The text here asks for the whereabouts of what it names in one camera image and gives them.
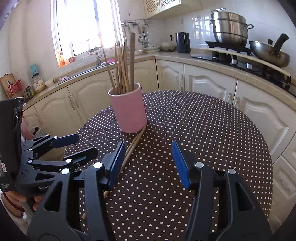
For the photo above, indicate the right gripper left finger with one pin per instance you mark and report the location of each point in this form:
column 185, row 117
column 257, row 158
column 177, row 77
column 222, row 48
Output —
column 58, row 218

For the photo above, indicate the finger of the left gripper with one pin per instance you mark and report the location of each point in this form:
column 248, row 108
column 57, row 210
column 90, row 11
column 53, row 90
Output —
column 72, row 162
column 37, row 147

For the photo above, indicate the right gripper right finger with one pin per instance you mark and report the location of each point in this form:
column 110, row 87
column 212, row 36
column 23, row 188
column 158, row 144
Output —
column 224, row 208

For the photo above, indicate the light wooden chopstick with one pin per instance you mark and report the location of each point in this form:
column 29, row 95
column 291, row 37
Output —
column 108, row 70
column 116, row 66
column 120, row 75
column 101, row 177
column 123, row 82
column 123, row 69
column 129, row 155

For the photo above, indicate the cream lower kitchen cabinets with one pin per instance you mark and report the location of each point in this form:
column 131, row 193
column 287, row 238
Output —
column 208, row 92

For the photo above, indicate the kitchen window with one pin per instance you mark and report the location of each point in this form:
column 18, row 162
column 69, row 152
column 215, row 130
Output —
column 80, row 27

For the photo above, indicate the person's left hand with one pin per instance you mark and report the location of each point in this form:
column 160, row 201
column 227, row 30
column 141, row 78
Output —
column 16, row 205

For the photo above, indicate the clear jar blue lid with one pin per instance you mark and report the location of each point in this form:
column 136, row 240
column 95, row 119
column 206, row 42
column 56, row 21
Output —
column 38, row 82

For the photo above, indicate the brown polka dot tablecloth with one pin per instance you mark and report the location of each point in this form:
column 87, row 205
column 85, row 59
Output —
column 201, row 170

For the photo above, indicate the pink ceramic utensil holder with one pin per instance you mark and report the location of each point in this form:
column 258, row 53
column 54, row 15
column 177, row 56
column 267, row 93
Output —
column 129, row 109

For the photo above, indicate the dark worn wooden chopstick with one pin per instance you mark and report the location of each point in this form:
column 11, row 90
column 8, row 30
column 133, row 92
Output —
column 132, row 57
column 126, row 67

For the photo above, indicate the steel sink faucet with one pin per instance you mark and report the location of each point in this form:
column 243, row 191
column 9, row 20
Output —
column 98, row 56

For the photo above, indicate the white bowls on counter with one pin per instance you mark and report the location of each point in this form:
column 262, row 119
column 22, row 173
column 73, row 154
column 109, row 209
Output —
column 152, row 48

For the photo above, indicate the black gas stove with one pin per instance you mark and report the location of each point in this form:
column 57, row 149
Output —
column 242, row 58

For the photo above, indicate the steel frying pan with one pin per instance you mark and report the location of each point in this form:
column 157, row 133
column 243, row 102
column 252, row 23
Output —
column 271, row 53

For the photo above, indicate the black electric kettle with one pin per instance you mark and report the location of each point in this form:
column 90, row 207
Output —
column 183, row 42

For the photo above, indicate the stainless steel steamer pot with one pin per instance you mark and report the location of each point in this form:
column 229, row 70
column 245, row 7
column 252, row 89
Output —
column 229, row 28

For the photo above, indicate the wall utensil rack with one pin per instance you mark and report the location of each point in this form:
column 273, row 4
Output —
column 133, row 23

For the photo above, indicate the cream upper wall cabinets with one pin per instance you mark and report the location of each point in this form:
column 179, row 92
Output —
column 164, row 9

